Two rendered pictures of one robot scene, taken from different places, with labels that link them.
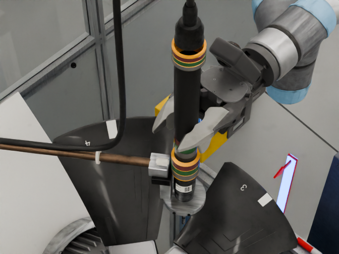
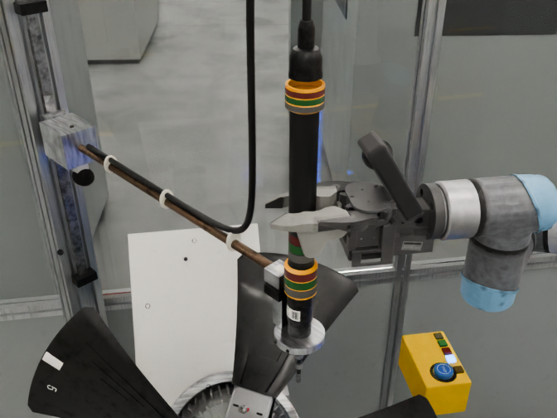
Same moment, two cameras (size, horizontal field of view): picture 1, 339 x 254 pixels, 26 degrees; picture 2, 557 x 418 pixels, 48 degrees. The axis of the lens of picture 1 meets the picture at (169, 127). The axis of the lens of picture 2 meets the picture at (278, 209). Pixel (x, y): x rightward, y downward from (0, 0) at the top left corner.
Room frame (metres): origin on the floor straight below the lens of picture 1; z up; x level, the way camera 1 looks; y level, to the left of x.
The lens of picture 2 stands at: (0.09, -0.40, 2.05)
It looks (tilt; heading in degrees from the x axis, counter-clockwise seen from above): 31 degrees down; 38
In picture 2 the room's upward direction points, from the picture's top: straight up
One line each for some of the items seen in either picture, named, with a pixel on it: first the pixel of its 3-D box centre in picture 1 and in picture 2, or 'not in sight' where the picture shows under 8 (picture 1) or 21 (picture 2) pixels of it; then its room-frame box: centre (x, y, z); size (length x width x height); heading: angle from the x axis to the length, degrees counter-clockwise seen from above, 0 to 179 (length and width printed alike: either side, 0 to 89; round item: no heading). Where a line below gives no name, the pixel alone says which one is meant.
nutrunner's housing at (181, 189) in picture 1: (186, 122); (302, 211); (0.62, -0.02, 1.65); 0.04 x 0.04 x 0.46
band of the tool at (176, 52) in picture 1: (188, 52); (304, 96); (0.62, -0.02, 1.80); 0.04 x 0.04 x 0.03
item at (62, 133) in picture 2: not in sight; (68, 139); (0.71, 0.60, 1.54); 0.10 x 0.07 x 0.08; 82
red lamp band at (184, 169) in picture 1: (185, 156); (301, 269); (0.62, -0.02, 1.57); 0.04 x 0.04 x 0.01
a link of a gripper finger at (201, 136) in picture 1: (203, 138); (311, 236); (0.61, -0.05, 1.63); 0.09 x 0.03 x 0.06; 147
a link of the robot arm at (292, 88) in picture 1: (288, 63); (496, 261); (0.84, -0.20, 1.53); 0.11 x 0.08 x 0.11; 7
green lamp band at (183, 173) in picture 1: (185, 162); (300, 276); (0.62, -0.02, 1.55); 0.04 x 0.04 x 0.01
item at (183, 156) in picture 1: (185, 147); (301, 252); (0.62, -0.02, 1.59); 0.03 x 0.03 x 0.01
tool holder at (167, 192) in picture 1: (178, 181); (294, 307); (0.62, -0.01, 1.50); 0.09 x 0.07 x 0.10; 82
